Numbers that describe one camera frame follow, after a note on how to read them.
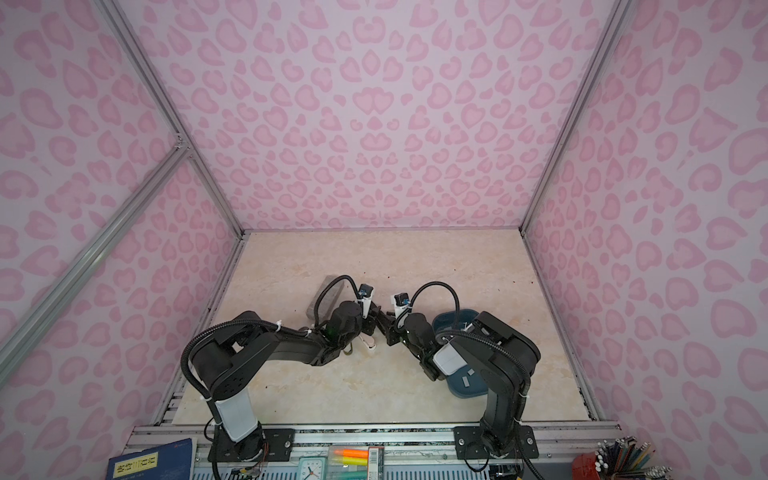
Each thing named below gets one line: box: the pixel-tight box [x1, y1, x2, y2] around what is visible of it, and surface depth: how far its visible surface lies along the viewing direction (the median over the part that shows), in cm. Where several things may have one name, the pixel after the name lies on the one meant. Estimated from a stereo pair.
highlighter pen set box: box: [327, 446, 385, 480], surface depth 72 cm
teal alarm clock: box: [297, 456, 328, 480], surface depth 70 cm
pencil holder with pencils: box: [571, 436, 673, 480], surface depth 61 cm
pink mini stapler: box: [358, 332, 376, 350], surface depth 89 cm
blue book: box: [106, 437, 197, 480], surface depth 71 cm
